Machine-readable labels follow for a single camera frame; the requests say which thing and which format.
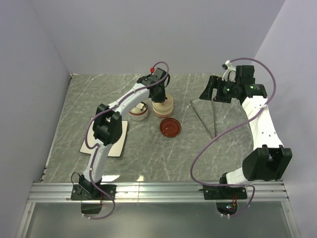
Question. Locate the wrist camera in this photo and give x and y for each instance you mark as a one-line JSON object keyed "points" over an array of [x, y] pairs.
{"points": [[158, 72], [230, 71]]}

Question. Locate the metal serving tongs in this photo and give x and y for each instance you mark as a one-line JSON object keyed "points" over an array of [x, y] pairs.
{"points": [[204, 113]]}

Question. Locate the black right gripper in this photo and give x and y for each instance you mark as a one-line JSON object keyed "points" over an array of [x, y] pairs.
{"points": [[215, 82]]}

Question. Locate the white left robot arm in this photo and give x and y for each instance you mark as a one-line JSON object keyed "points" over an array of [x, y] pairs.
{"points": [[107, 128]]}

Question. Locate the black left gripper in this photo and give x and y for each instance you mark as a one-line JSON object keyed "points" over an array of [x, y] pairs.
{"points": [[162, 98]]}

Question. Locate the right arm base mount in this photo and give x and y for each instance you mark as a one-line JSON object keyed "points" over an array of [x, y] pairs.
{"points": [[227, 198]]}

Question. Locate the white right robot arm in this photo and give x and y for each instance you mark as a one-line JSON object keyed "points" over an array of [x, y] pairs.
{"points": [[269, 158]]}

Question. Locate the sushi roll piece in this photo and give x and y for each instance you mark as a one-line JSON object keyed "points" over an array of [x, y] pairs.
{"points": [[141, 106]]}

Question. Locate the pink lunch bowl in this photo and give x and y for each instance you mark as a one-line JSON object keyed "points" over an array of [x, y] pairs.
{"points": [[163, 114]]}

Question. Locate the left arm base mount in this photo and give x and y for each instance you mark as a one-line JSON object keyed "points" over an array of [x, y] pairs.
{"points": [[92, 198]]}

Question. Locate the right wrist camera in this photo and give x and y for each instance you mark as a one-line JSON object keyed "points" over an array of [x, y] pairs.
{"points": [[230, 71]]}

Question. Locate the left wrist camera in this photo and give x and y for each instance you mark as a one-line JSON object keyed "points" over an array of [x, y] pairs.
{"points": [[158, 72]]}

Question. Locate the red round lid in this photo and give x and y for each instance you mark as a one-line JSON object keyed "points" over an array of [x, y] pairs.
{"points": [[170, 127]]}

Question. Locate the beige round lid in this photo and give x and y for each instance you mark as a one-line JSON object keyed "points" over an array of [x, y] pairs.
{"points": [[164, 106]]}

